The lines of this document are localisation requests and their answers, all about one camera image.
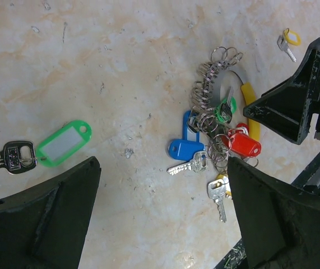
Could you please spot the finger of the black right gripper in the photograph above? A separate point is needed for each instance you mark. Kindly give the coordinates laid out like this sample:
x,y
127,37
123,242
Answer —
x,y
287,108

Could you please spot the blue key tag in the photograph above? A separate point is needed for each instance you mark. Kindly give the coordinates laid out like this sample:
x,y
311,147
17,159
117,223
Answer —
x,y
184,148

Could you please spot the silver key yellow tag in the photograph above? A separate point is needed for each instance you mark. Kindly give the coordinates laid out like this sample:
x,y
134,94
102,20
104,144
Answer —
x,y
218,190

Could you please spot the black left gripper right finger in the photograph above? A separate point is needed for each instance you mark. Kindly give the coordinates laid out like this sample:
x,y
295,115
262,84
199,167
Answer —
x,y
279,223

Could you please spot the red key tag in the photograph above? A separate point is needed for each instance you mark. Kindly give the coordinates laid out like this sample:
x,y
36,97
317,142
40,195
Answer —
x,y
238,141

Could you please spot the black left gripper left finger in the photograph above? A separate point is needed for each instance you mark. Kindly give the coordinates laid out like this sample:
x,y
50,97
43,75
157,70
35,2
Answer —
x,y
45,226

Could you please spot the dark silver key pair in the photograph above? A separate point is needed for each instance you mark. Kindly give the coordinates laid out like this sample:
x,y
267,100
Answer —
x,y
12,159

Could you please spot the steel key organizer yellow handle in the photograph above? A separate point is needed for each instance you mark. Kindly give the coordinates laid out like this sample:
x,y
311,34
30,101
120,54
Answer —
x,y
207,95

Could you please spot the green key tag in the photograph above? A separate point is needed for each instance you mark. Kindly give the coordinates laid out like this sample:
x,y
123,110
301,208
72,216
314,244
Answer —
x,y
63,143
224,112

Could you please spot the green key tag on ring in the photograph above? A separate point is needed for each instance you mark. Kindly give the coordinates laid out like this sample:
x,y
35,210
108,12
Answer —
x,y
224,112

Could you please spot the small yellow tag key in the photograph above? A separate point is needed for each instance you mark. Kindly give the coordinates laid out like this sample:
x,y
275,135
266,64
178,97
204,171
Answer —
x,y
287,38

